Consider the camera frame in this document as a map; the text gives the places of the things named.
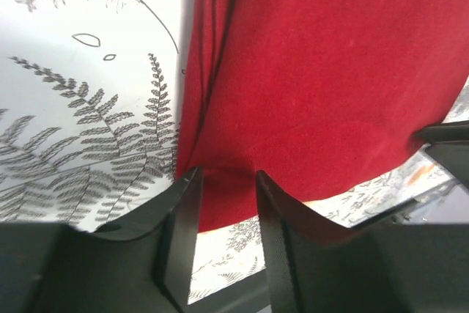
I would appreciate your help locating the red t-shirt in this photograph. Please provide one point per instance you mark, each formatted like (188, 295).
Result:
(322, 95)

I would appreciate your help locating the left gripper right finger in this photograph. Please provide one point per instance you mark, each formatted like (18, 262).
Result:
(313, 264)

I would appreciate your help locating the floral patterned table mat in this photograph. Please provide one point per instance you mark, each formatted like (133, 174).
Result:
(91, 109)

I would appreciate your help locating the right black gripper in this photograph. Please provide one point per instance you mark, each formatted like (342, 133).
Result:
(444, 204)

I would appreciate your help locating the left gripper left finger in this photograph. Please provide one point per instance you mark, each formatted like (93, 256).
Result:
(140, 262)

